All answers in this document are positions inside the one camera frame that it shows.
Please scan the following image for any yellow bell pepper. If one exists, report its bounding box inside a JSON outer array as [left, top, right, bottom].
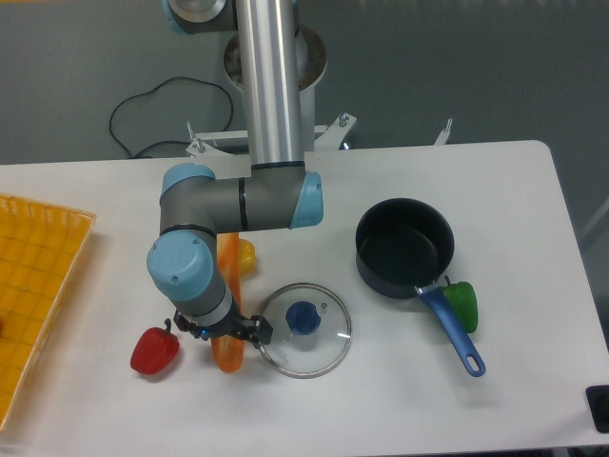
[[238, 238, 257, 277]]

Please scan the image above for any red bell pepper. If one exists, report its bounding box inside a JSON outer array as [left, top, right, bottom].
[[129, 319, 180, 376]]

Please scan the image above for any yellow plastic basket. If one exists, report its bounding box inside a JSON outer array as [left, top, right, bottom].
[[1, 193, 96, 429]]

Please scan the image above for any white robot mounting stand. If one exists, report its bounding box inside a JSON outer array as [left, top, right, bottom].
[[185, 26, 454, 158]]

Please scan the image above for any long orange baguette bread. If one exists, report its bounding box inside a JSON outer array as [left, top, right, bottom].
[[211, 232, 244, 373]]

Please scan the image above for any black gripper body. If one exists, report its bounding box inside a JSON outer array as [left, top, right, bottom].
[[187, 313, 249, 340]]

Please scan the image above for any green bell pepper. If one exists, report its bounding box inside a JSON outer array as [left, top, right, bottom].
[[442, 275, 479, 333]]

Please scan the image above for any dark pot blue handle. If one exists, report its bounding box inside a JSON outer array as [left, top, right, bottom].
[[355, 198, 486, 377]]

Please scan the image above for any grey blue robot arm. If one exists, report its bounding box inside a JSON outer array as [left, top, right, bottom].
[[147, 1, 324, 348]]

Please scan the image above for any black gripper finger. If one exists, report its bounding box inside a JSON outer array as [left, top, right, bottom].
[[246, 315, 273, 349], [173, 310, 196, 336]]

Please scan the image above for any black cable on floor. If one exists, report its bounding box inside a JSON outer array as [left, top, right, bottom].
[[108, 76, 235, 159]]

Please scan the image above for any glass lid blue knob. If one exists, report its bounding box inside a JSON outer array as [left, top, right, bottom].
[[260, 283, 352, 379]]

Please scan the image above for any black device at edge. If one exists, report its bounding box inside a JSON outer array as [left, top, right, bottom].
[[585, 385, 609, 434]]

